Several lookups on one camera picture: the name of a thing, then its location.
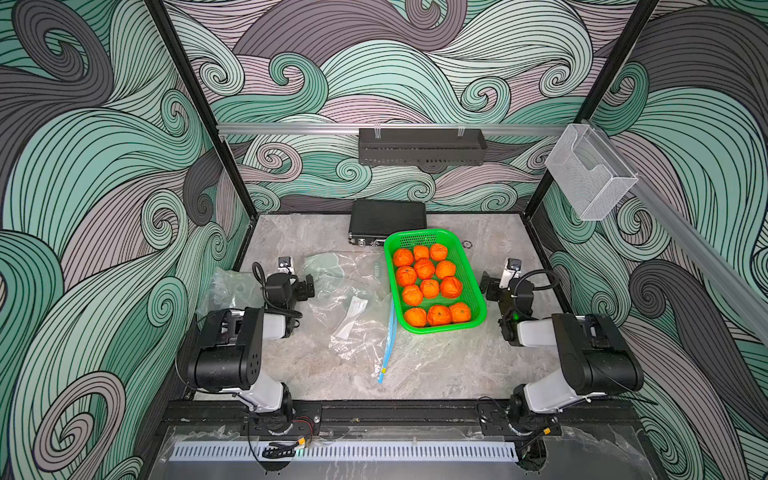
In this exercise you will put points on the clear bag of oranges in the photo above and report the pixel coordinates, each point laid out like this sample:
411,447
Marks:
364,335

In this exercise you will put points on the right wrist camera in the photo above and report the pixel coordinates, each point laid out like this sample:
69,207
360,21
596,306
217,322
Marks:
511,271

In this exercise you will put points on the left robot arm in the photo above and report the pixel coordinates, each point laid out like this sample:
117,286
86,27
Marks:
226,359

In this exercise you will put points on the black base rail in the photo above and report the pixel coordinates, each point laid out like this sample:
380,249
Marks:
328,418

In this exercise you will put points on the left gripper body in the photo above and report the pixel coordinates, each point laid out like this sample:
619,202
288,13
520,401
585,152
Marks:
300,293

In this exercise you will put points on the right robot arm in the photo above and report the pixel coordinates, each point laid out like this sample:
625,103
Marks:
595,361

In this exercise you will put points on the white slotted cable duct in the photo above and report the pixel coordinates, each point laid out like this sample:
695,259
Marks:
378,451

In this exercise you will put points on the clear acrylic wall holder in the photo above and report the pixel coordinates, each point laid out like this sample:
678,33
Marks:
589,171

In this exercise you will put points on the black wall shelf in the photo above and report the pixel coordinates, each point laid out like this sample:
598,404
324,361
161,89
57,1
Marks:
421,148

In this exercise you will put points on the green printed zip-top bag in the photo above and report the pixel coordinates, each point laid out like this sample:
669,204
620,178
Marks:
229,290

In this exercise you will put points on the orange bag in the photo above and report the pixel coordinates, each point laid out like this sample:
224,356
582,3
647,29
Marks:
444,269
416,317
439,315
430,288
412,295
451,287

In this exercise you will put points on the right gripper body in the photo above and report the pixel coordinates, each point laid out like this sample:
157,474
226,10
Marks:
493,293

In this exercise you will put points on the aluminium wall rail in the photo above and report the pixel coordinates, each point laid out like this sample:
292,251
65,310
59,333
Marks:
660,188
303,128

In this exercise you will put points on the green plastic basket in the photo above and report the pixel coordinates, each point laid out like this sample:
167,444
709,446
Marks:
468,311

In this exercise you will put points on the aluminium wall rail back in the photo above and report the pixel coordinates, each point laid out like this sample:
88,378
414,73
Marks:
303,128

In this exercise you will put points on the orange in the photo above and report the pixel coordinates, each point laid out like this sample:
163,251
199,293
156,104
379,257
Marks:
424,268
438,252

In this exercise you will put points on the black flat box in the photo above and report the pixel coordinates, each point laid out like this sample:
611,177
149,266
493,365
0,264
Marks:
373,221

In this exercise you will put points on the aluminium wall rail right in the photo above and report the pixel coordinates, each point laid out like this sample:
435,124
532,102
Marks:
660,188

